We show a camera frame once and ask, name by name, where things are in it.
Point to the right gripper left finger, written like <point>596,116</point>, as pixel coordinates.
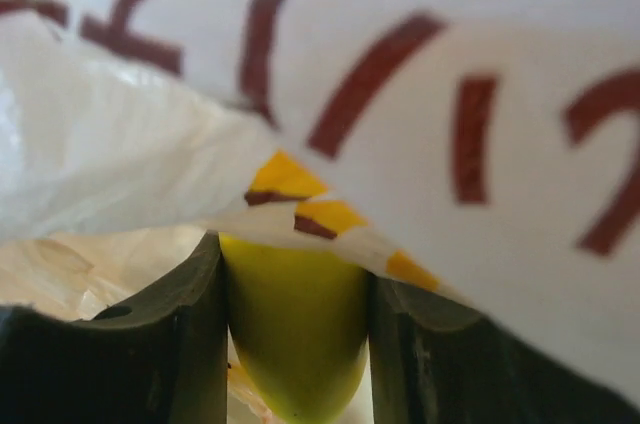
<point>159,356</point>

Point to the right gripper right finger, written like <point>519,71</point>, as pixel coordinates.
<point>434,360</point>

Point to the fake yellow green pear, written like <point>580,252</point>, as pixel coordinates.
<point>298,321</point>

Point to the translucent orange plastic bag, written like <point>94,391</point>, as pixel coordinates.
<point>495,141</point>

